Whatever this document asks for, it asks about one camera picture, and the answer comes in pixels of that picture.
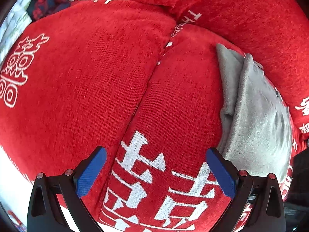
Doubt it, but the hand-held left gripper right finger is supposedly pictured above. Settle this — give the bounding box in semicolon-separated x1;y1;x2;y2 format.
206;146;287;232

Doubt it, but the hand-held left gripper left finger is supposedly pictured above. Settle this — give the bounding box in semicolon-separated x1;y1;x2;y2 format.
26;146;108;232

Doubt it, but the grey knit sweater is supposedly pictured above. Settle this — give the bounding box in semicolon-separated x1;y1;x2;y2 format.
215;43;294;186

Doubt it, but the red printed sofa cover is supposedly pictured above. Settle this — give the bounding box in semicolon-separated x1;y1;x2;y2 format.
0;0;309;232

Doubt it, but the light floral cloth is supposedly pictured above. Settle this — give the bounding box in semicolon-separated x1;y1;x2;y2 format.
0;0;46;62

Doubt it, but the dark red patterned cloth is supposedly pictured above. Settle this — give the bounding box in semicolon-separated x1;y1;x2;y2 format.
26;0;74;21

